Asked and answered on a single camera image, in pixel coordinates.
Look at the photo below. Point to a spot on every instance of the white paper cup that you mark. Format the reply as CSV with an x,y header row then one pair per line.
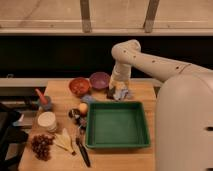
x,y
47,120

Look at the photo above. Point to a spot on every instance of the black handled knife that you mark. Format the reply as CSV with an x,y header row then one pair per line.
x,y
82,149

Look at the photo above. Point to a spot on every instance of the red bowl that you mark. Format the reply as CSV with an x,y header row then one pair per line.
x,y
79,86

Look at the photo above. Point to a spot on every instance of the purple bowl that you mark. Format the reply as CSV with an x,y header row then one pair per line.
x,y
99,80

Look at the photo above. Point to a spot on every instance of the brown grape bunch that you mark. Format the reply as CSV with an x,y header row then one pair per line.
x,y
40,145

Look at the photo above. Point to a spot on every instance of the black chair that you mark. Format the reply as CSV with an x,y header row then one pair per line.
x,y
9,134

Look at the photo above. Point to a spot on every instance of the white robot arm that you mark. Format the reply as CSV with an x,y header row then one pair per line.
x,y
184,107

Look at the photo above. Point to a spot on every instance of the green plastic tray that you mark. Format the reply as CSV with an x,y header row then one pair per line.
x,y
117,125

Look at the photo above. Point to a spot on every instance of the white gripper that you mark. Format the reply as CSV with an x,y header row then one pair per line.
x,y
117,82

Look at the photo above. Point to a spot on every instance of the blue small object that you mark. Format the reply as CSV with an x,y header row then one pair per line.
x,y
88,99

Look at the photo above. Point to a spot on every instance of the crumpled blue grey cloth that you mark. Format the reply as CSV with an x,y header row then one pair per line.
x,y
119,95

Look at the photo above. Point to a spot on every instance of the grey small cup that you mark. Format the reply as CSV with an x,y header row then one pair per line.
x,y
46,106

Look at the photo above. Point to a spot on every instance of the dark metal utensil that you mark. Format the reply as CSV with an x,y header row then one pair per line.
x,y
77,118

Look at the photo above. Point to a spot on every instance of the yellow orange fruit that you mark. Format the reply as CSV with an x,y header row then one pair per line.
x,y
83,108

